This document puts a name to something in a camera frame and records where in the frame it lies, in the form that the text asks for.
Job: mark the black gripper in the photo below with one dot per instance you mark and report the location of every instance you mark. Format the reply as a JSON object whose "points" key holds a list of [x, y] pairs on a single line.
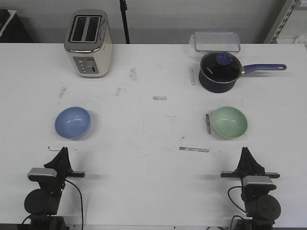
{"points": [[253, 186], [53, 182]]}

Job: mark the blue bowl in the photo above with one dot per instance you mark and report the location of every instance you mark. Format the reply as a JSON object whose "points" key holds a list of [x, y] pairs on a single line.
{"points": [[73, 123]]}

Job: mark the green bowl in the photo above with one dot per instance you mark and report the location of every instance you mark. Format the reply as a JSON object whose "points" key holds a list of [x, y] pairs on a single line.
{"points": [[229, 122]]}

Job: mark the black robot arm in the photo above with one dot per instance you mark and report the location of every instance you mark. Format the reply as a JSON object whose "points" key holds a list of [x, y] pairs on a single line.
{"points": [[261, 208], [42, 204]]}

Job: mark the dark blue saucepan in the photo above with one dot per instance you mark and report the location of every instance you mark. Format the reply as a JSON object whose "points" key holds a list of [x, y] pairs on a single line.
{"points": [[224, 87]]}

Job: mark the glass saucepan lid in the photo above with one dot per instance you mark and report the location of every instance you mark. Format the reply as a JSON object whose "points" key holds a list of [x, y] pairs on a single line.
{"points": [[221, 67]]}

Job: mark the cream two-slot toaster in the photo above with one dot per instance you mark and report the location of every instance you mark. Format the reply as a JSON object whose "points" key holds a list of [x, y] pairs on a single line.
{"points": [[88, 43]]}

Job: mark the clear plastic food container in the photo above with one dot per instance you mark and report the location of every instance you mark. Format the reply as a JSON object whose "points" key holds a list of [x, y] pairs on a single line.
{"points": [[208, 41]]}

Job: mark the white crumpled cloth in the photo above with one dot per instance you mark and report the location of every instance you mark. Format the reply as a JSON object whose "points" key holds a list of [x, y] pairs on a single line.
{"points": [[301, 39]]}

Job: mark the grey slotted metal rack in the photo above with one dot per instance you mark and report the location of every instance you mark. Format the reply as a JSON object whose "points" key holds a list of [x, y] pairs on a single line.
{"points": [[290, 23]]}

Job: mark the black tripod pole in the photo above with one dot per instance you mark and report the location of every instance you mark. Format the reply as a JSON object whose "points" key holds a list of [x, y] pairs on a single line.
{"points": [[123, 9]]}

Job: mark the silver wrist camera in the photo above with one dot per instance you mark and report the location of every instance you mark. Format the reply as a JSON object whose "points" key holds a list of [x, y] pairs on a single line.
{"points": [[256, 180], [41, 174]]}

